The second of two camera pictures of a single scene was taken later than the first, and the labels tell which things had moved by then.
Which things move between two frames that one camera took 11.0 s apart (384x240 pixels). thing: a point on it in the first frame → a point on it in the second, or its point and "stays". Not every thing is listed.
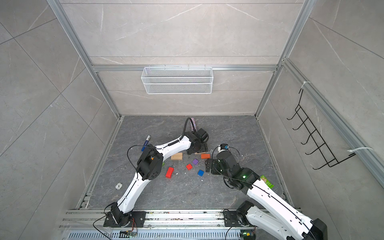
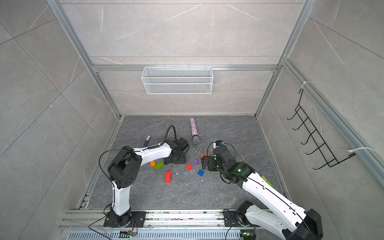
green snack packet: x=269 y=184 stays
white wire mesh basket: x=178 y=80 stays
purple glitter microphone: x=193 y=126 stays
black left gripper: x=205 y=148 → x=169 y=162
